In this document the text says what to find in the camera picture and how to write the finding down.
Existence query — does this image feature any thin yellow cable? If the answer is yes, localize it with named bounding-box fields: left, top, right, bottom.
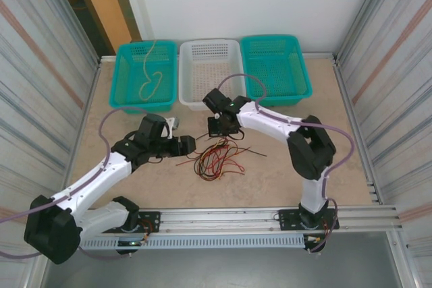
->
left=198, top=139, right=237, bottom=181
left=138, top=40, right=163, bottom=102

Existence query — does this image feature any white plastic basket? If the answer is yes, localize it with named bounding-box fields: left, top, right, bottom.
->
left=178, top=38, right=246, bottom=112

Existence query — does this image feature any teal plastic basket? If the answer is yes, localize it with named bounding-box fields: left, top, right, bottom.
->
left=240, top=34, right=313, bottom=107
left=107, top=40, right=179, bottom=114

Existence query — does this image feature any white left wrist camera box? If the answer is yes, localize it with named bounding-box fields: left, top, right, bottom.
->
left=166, top=117, right=180, bottom=140

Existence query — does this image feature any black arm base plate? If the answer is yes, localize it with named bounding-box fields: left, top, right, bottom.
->
left=278, top=208, right=340, bottom=231
left=136, top=211, right=161, bottom=233

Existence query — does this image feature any aluminium table frame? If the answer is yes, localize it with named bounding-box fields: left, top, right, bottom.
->
left=80, top=52, right=406, bottom=235

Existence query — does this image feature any grey slotted cable duct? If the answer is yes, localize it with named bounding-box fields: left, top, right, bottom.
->
left=80, top=233, right=306, bottom=250

